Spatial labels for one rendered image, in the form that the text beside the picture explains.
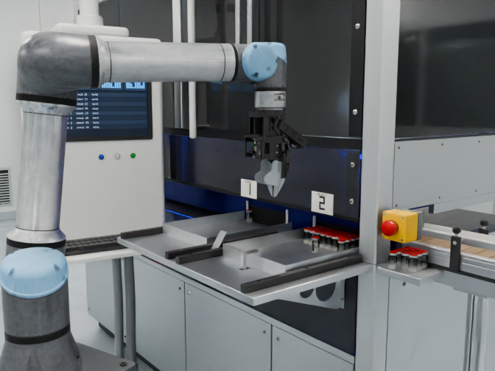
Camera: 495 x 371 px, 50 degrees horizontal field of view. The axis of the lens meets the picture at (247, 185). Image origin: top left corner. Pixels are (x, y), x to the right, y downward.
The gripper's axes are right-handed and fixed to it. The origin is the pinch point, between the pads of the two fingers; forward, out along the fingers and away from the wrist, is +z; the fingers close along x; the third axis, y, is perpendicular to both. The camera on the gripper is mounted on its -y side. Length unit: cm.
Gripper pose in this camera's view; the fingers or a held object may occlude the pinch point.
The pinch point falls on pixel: (275, 191)
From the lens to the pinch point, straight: 130.9
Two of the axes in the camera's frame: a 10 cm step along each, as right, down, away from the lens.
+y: -7.9, 0.9, -6.1
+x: 6.2, 1.2, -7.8
